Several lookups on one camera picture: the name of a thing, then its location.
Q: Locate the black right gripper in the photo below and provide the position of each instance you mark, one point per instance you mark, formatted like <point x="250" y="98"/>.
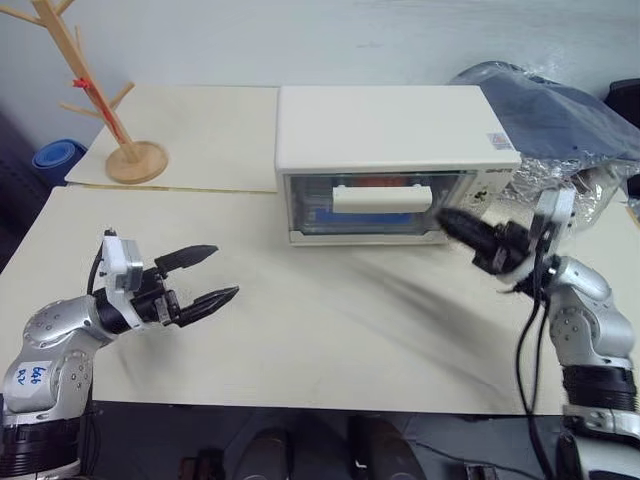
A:
<point x="502" y="247"/>

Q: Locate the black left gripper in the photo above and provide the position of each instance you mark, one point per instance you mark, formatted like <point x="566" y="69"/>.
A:
<point x="155" y="300"/>

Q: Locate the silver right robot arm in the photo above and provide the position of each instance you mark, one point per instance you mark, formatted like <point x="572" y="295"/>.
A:
<point x="590" y="320"/>

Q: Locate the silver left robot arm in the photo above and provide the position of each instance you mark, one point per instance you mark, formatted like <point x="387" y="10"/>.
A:
<point x="55" y="325"/>

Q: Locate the small colourful oven sticker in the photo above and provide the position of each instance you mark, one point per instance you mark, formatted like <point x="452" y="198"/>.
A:
<point x="498" y="141"/>

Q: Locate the white toaster oven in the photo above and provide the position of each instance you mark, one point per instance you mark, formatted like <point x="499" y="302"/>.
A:
<point x="380" y="130"/>

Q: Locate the glass toaster oven door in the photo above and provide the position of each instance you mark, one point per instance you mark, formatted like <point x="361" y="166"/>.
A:
<point x="310" y="200"/>

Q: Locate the wooden tree-shaped stand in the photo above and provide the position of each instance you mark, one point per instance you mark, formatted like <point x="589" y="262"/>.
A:
<point x="135" y="160"/>

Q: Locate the dark cloth in plastic bag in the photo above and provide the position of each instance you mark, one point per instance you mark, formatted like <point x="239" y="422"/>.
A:
<point x="545" y="115"/>

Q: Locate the blue round object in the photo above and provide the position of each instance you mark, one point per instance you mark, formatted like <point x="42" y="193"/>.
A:
<point x="57" y="155"/>

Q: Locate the black box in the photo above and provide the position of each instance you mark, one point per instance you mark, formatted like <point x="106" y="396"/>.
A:
<point x="625" y="97"/>

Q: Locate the red ribbon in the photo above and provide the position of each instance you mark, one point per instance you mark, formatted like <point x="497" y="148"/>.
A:
<point x="90" y="92"/>

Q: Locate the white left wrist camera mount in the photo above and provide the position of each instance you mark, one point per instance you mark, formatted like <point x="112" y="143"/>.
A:
<point x="120" y="270"/>

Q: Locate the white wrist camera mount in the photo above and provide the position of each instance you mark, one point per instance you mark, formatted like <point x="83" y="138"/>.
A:
<point x="120" y="270"/>
<point x="552" y="212"/>

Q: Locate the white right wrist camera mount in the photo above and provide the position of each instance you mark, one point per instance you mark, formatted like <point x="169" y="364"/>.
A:
<point x="552" y="212"/>

